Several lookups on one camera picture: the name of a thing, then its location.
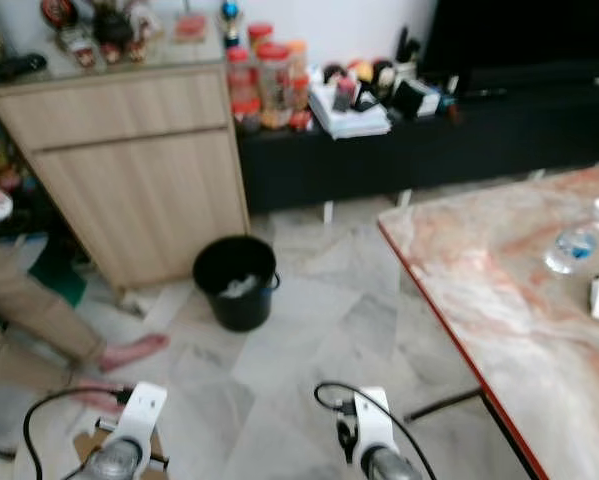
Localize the white crumpled trash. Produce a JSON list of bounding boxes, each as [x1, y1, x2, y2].
[[218, 274, 261, 300]]

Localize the person in khaki trousers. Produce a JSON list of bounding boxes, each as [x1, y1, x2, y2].
[[0, 180, 171, 411]]

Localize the marble table with red edge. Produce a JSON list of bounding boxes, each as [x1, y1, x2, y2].
[[376, 161, 599, 480]]

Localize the brown cardboard piece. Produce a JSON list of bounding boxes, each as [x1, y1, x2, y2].
[[72, 428, 168, 473]]

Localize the green floor item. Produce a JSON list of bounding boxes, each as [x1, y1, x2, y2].
[[28, 238, 87, 308]]

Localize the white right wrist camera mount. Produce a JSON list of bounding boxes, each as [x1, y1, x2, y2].
[[351, 388, 398, 453]]

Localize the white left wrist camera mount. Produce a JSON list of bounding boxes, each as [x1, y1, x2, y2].
[[109, 381, 169, 451]]

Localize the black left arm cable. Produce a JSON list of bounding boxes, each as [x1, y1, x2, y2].
[[22, 386, 133, 480]]

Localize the red lid snack jar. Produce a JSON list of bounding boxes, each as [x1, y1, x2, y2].
[[256, 42, 295, 131]]

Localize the black plastic rubbish bin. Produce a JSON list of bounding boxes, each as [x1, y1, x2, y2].
[[192, 235, 281, 333]]

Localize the black low tv console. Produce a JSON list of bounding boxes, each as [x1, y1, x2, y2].
[[236, 75, 599, 214]]

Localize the clear plastic water bottle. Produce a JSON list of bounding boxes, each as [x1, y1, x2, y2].
[[543, 197, 599, 276]]

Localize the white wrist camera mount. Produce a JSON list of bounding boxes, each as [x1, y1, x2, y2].
[[351, 388, 398, 453], [109, 381, 169, 451]]

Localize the black metal table frame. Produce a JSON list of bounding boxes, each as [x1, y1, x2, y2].
[[403, 387, 543, 480]]

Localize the stack of white papers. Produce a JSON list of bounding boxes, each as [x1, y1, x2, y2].
[[306, 84, 393, 140]]

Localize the black device on cabinet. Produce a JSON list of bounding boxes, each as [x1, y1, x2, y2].
[[0, 54, 49, 83]]

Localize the light wooden cabinet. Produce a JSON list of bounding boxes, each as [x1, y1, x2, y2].
[[0, 62, 252, 291]]

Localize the black television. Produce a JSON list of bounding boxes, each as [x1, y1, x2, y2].
[[420, 0, 599, 78]]

